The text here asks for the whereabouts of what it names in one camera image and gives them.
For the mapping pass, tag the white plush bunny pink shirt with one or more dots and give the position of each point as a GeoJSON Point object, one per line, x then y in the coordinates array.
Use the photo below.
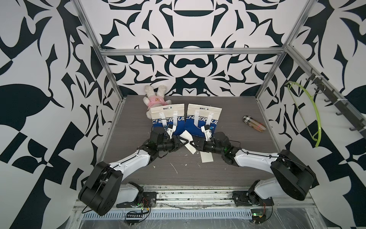
{"type": "Point", "coordinates": [155, 99]}

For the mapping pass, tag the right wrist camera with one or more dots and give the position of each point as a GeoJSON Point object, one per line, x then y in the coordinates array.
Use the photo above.
{"type": "Point", "coordinates": [207, 131]}

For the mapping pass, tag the dark wall hook rack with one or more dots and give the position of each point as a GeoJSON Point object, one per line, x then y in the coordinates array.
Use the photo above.
{"type": "Point", "coordinates": [335, 98]}

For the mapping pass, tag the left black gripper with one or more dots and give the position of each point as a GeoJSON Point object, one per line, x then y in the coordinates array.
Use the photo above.
{"type": "Point", "coordinates": [176, 143]}

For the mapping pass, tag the black usb hub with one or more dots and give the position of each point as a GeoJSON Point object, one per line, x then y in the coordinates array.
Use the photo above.
{"type": "Point", "coordinates": [134, 217]}

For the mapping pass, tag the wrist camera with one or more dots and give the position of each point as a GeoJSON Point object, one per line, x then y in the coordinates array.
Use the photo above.
{"type": "Point", "coordinates": [170, 129]}
{"type": "Point", "coordinates": [207, 131]}

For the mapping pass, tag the blue white paper bag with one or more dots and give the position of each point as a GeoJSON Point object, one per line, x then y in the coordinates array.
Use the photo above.
{"type": "Point", "coordinates": [173, 115]}
{"type": "Point", "coordinates": [198, 116]}

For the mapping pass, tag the white paper receipt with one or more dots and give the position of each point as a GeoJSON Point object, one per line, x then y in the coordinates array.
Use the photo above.
{"type": "Point", "coordinates": [206, 157]}
{"type": "Point", "coordinates": [187, 140]}

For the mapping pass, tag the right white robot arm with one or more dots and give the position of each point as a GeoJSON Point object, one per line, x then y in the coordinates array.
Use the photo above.
{"type": "Point", "coordinates": [291, 177]}

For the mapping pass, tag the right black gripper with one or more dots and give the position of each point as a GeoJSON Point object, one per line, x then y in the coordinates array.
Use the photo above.
{"type": "Point", "coordinates": [201, 144]}

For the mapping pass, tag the green lit circuit board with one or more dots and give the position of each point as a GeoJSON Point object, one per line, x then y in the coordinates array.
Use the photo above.
{"type": "Point", "coordinates": [258, 216]}

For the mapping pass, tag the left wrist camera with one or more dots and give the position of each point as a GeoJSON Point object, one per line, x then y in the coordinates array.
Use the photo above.
{"type": "Point", "coordinates": [170, 129]}

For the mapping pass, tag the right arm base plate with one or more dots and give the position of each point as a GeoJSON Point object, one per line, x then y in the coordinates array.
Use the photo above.
{"type": "Point", "coordinates": [250, 199]}

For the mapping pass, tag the green clothes hanger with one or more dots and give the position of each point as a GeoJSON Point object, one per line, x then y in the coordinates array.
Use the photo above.
{"type": "Point", "coordinates": [306, 108]}

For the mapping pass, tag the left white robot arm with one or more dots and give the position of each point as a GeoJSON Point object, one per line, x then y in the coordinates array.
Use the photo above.
{"type": "Point", "coordinates": [104, 189]}

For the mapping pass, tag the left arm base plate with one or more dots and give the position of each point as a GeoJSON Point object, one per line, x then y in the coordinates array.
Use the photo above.
{"type": "Point", "coordinates": [145, 199]}

